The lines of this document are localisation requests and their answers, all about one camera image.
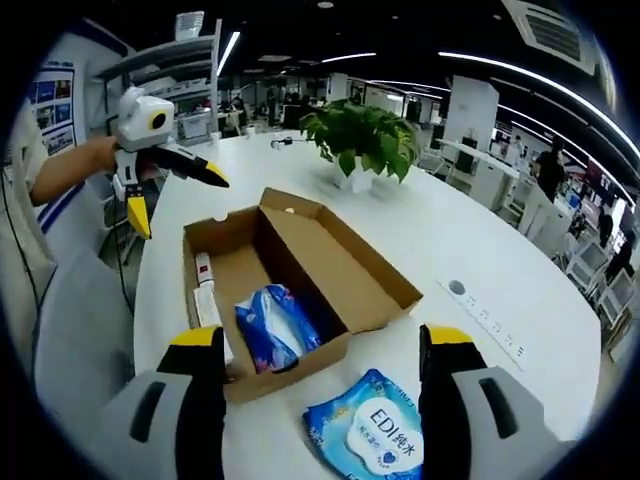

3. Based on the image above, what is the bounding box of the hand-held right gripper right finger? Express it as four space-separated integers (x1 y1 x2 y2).
418 323 581 480

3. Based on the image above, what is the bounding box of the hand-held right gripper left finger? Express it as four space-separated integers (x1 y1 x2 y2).
92 324 227 480

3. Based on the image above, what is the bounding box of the white printed carton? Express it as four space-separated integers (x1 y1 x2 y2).
185 287 237 366

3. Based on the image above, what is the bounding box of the blue flowered tissue pack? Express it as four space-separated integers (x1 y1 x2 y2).
233 283 324 375

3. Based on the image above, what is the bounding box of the blue wet wipes pack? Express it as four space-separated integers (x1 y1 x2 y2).
302 368 426 480

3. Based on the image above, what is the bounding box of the brown cardboard shoe box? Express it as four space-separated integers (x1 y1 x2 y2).
182 187 425 405

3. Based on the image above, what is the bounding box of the person's left hand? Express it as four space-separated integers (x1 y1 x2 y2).
82 134 121 175

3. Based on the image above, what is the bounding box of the grey metal shelf rack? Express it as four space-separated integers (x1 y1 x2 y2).
94 10 224 146

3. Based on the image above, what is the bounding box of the white table socket panel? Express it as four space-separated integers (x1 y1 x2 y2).
435 278 529 369

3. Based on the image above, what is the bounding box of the person's light shirt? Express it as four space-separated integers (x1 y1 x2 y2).
0 102 59 401

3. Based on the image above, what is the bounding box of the green potted plant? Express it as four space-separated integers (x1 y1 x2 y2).
298 98 422 194

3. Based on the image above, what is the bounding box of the white office chair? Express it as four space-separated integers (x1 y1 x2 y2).
564 234 614 296
597 269 636 326

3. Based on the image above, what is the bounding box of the white office desk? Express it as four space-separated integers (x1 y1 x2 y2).
439 138 526 211

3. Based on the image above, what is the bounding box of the long ceiling light strip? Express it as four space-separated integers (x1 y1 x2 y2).
438 49 626 141

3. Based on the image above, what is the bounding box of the white square pillar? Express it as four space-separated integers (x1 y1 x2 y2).
447 74 500 166

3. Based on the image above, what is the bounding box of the ceiling air conditioner vent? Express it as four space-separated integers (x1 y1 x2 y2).
502 0 599 76

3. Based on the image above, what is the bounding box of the wall poster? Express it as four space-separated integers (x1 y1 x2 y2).
27 67 76 156

